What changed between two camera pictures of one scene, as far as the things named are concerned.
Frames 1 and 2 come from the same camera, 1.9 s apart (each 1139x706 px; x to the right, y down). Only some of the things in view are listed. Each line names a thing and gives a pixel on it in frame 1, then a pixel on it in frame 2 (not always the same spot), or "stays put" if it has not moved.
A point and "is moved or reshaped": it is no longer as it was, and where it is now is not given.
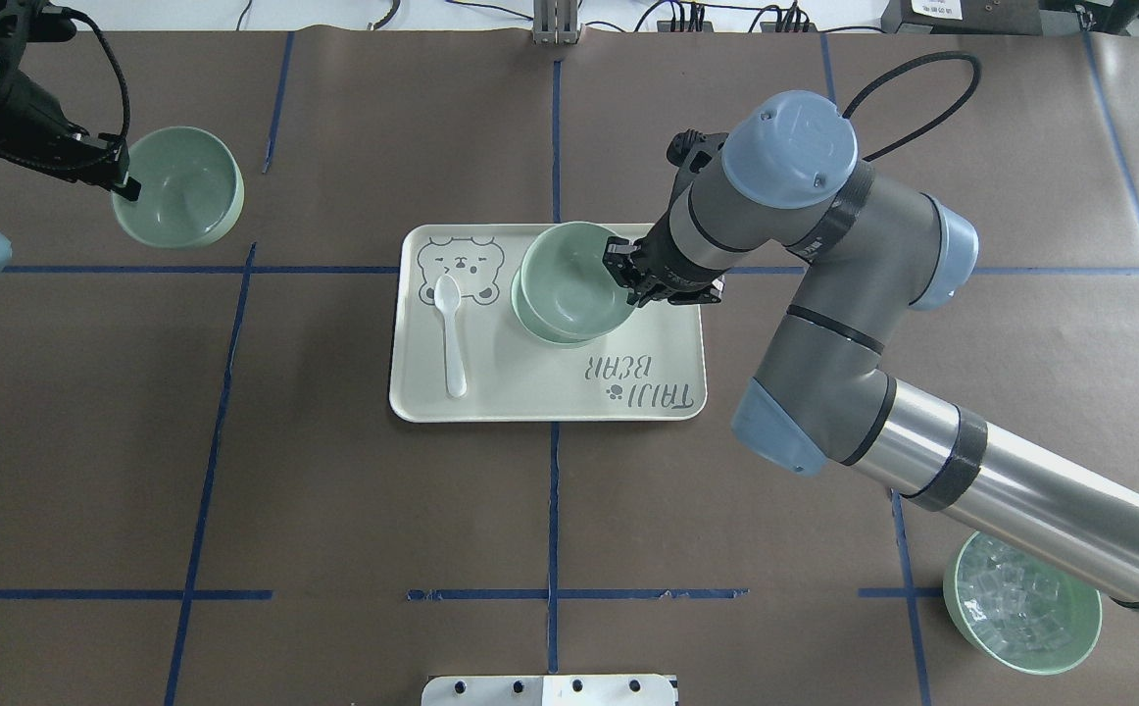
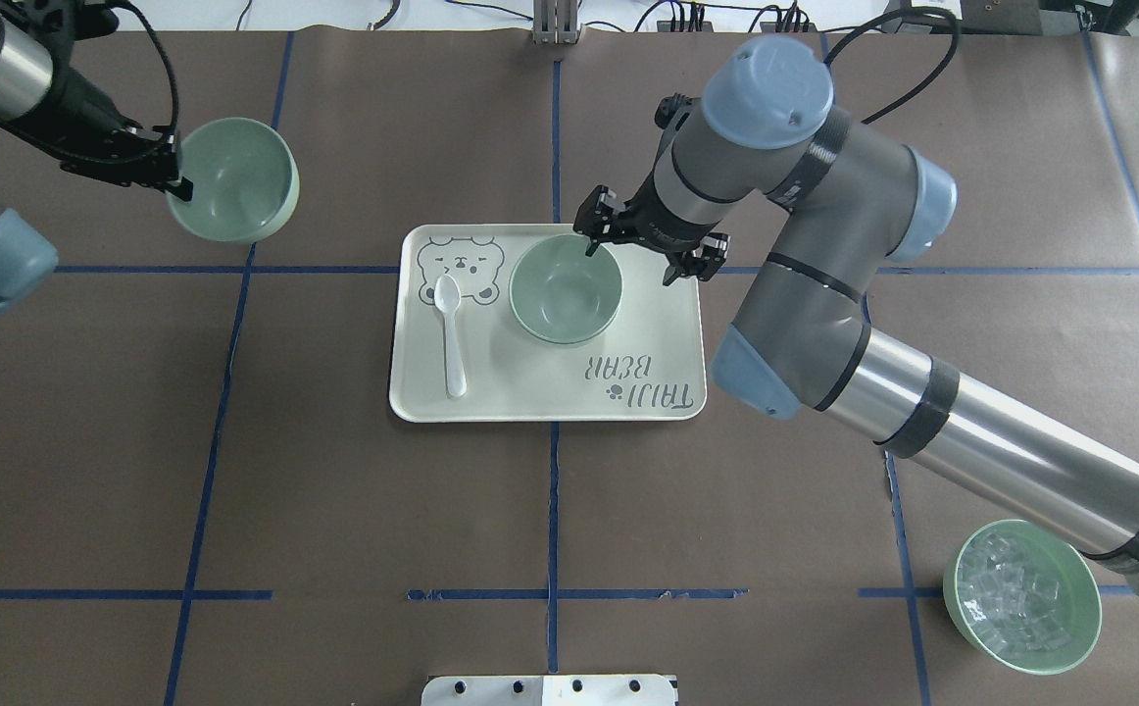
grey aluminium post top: x=555 y=22 stays put
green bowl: x=192 y=188 is moved or reshaped
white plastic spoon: x=447 y=294 stays put
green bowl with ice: x=1016 y=612 stays put
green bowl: x=568 y=285 is moved or reshaped
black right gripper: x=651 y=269 to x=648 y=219
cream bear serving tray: x=653 y=369 stays put
